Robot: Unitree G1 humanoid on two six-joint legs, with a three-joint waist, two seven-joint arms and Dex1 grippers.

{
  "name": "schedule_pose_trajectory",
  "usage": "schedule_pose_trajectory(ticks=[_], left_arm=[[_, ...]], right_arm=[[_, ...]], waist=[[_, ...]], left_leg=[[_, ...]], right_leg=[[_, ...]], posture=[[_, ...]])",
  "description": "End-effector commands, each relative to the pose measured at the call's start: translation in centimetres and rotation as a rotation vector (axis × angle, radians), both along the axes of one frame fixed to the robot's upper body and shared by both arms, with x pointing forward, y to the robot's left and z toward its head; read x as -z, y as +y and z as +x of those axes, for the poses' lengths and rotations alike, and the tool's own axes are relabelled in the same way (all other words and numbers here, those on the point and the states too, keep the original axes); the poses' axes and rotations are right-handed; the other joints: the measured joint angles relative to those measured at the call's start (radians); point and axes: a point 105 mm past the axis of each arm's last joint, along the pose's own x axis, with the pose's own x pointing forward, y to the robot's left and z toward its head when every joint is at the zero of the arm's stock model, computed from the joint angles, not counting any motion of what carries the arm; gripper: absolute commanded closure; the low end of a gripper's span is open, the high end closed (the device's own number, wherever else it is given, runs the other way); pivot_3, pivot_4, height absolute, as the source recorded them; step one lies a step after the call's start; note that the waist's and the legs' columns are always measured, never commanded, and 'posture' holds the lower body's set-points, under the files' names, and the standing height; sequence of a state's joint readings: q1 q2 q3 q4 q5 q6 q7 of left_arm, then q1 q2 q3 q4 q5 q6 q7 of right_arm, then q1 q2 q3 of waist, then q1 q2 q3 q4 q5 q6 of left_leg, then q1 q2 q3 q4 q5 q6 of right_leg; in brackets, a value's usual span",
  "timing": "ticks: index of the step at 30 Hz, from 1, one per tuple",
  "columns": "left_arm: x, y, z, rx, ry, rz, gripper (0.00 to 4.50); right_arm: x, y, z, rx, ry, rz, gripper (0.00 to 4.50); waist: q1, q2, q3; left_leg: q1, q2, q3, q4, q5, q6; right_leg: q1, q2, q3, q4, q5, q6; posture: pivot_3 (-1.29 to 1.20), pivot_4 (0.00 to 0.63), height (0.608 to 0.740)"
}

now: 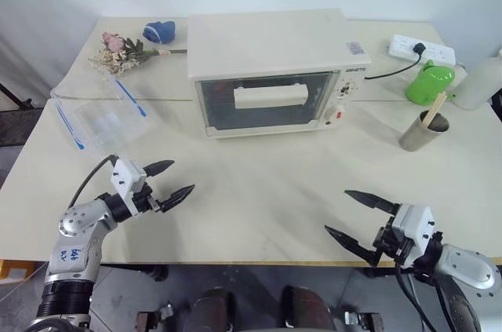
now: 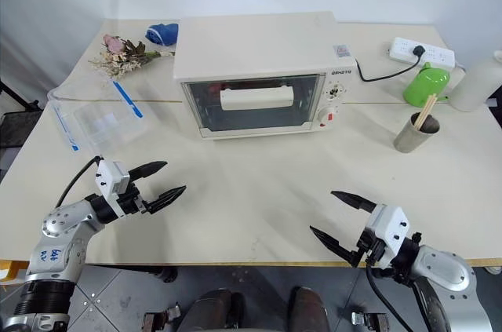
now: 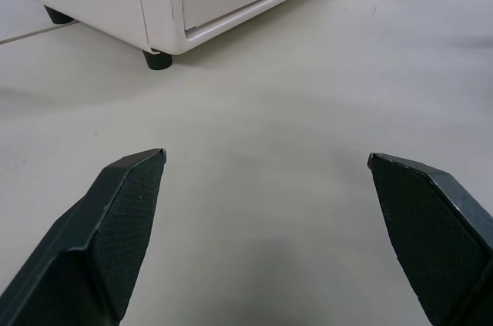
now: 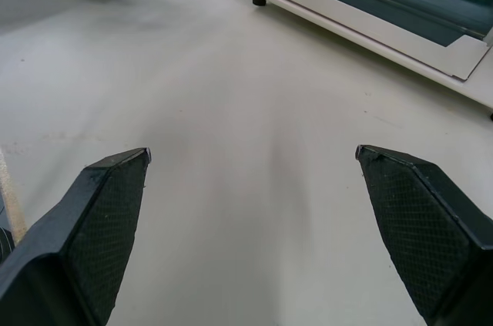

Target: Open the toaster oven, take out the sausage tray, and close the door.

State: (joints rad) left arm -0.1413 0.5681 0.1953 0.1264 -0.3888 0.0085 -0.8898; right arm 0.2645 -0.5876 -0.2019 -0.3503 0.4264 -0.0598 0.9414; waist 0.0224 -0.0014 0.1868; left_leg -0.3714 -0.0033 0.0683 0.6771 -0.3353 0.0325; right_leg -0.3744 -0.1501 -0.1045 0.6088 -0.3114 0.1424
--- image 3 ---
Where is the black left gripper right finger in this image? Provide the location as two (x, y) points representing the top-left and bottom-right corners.
(367, 152), (493, 326)

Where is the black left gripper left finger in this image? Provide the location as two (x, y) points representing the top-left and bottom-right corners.
(0, 147), (167, 326)

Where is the white power cable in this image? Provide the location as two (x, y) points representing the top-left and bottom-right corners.
(0, 22), (80, 45)

